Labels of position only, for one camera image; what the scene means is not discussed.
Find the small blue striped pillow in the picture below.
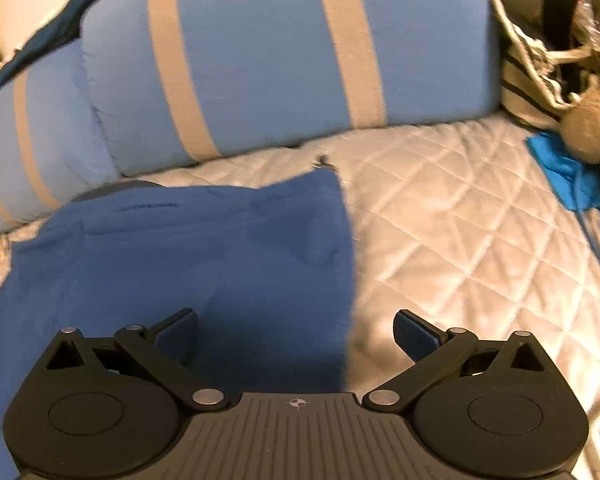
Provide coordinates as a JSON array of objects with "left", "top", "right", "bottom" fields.
[{"left": 0, "top": 40, "right": 122, "bottom": 236}]

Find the large blue striped pillow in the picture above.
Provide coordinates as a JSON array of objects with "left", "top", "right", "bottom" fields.
[{"left": 80, "top": 0, "right": 503, "bottom": 177}]

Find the dark blue garment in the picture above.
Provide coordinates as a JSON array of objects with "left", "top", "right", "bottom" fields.
[{"left": 0, "top": 0, "right": 132, "bottom": 105}]

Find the blue fleece jacket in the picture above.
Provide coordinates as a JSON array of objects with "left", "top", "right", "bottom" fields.
[{"left": 0, "top": 155, "right": 357, "bottom": 480}]

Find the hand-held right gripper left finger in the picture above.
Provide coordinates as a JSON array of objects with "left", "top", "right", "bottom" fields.
[{"left": 46, "top": 308, "right": 233, "bottom": 414}]

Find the teal cloth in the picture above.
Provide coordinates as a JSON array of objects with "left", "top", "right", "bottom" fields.
[{"left": 525, "top": 131, "right": 600, "bottom": 306}]

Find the brown plush toy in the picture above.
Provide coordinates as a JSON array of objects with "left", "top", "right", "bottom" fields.
[{"left": 560, "top": 72, "right": 600, "bottom": 164}]

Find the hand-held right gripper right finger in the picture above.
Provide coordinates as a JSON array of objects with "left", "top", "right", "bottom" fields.
[{"left": 362, "top": 309, "right": 549, "bottom": 414}]

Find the striped bag with rope handles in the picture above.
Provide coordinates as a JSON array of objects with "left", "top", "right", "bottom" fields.
[{"left": 484, "top": 0, "right": 597, "bottom": 130}]

